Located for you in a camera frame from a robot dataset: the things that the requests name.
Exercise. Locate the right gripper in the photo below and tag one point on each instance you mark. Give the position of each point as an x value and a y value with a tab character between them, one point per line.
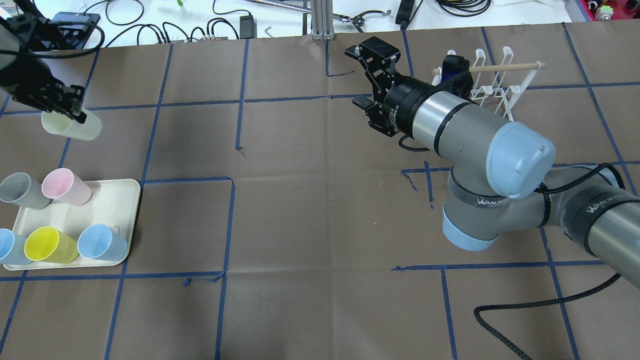
401	103

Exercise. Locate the pink plastic cup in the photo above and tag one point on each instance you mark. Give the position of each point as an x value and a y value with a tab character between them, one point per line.
64	186

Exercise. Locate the grey plastic cup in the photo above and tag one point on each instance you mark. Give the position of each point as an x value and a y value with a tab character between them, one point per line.
22	190

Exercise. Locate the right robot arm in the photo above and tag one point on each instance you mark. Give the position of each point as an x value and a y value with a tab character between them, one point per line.
502	177

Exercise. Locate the yellow plastic cup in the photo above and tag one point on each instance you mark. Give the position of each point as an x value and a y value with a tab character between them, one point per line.
47	244

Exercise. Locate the white plastic cup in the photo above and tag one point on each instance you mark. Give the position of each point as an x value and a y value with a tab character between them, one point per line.
60	125

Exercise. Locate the beige plastic tray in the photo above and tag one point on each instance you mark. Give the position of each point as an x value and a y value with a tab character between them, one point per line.
114	202

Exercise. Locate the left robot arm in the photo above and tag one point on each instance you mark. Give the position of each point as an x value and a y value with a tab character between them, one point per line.
23	73

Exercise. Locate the black power adapter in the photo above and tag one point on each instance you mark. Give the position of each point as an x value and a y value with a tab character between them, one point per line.
247	27

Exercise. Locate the green handled reacher grabber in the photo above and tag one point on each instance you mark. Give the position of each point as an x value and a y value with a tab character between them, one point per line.
357	21

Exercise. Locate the white wire cup rack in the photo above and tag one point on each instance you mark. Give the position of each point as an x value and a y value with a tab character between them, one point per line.
496	87

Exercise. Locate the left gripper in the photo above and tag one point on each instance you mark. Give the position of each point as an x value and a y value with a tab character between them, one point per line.
25	80

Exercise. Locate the aluminium frame post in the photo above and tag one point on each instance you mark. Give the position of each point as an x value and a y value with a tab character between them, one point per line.
322	20

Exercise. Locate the light blue plastic cup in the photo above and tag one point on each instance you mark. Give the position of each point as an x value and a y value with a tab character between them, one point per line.
12	248

